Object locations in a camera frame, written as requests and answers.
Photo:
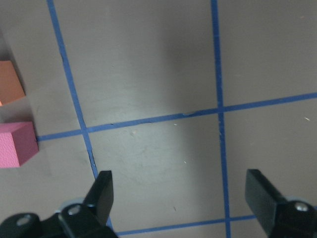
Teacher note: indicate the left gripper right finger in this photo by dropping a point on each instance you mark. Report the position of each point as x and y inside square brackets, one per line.
[279, 216]

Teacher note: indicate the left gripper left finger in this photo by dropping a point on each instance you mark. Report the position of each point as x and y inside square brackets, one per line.
[78, 220]

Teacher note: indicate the pink foam cube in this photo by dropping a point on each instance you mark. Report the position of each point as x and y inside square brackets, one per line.
[18, 144]

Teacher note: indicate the orange foam cube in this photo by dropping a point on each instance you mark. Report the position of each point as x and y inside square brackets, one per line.
[10, 86]

